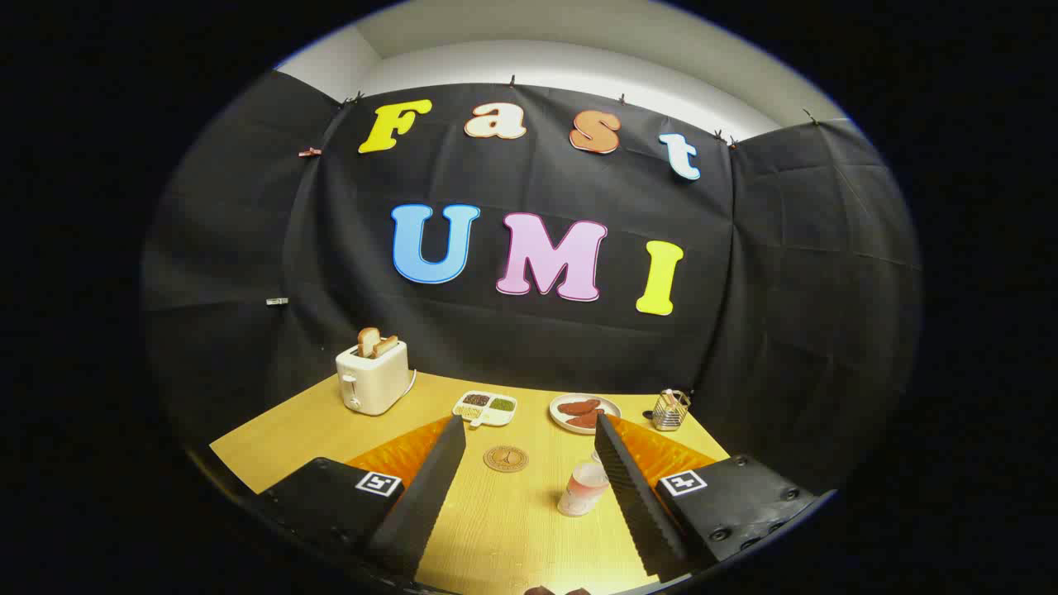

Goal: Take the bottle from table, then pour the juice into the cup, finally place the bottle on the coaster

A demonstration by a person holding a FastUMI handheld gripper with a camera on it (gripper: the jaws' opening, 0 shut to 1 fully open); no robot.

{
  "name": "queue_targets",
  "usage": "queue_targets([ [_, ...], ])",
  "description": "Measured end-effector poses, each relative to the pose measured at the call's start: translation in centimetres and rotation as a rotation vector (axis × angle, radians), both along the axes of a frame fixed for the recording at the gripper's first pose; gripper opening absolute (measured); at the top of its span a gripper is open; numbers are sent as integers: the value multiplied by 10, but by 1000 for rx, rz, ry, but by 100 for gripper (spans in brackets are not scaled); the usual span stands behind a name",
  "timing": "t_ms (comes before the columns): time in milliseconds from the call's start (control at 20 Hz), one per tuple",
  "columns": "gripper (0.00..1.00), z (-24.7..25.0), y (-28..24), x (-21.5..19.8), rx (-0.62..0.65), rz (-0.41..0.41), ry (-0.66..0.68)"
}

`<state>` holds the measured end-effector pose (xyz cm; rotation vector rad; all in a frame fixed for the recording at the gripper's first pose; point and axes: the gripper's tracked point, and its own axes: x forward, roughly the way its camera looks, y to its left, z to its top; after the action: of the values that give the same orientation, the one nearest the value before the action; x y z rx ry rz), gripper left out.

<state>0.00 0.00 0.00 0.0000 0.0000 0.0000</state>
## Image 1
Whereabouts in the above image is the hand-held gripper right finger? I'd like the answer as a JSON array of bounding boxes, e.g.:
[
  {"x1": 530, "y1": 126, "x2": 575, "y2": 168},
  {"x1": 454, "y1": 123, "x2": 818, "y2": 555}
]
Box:
[{"x1": 593, "y1": 412, "x2": 827, "y2": 583}]

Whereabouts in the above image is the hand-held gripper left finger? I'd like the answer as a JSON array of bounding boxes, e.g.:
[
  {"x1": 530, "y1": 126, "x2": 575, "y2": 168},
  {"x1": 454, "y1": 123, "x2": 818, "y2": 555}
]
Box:
[{"x1": 248, "y1": 415, "x2": 468, "y2": 583}]

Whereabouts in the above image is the clear juice bottle pink label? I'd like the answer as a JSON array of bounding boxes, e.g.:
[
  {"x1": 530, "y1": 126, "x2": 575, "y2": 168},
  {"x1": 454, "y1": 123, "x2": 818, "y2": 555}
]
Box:
[{"x1": 557, "y1": 450, "x2": 612, "y2": 518}]

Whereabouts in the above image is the round cork coaster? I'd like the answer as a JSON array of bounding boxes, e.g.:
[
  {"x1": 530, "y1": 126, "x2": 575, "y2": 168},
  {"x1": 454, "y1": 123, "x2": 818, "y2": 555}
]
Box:
[{"x1": 484, "y1": 445, "x2": 530, "y2": 474}]

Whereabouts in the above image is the wooden table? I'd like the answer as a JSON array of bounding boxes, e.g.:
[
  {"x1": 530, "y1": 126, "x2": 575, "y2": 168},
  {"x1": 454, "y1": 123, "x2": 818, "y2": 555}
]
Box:
[{"x1": 209, "y1": 370, "x2": 732, "y2": 595}]

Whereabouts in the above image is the white round plate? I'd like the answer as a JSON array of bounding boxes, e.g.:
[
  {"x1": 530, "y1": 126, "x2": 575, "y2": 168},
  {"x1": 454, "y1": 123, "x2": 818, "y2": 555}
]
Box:
[{"x1": 550, "y1": 393, "x2": 622, "y2": 435}]

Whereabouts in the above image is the white divided dish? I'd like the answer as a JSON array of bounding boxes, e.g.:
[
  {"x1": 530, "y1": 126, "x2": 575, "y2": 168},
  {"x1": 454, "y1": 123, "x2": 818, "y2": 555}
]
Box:
[{"x1": 452, "y1": 390, "x2": 518, "y2": 428}]

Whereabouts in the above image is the white toaster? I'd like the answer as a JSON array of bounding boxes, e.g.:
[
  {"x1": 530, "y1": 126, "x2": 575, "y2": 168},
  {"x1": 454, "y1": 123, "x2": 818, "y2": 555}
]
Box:
[{"x1": 336, "y1": 337, "x2": 410, "y2": 417}]

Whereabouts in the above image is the black backdrop cloth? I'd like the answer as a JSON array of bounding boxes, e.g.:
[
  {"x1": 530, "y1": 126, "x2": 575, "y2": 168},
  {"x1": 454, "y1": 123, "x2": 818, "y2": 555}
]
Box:
[{"x1": 141, "y1": 70, "x2": 922, "y2": 497}]

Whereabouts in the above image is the metal wire basket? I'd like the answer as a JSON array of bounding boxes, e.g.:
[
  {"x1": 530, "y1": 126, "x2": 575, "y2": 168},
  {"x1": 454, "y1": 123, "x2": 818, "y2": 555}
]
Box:
[{"x1": 651, "y1": 389, "x2": 692, "y2": 432}]

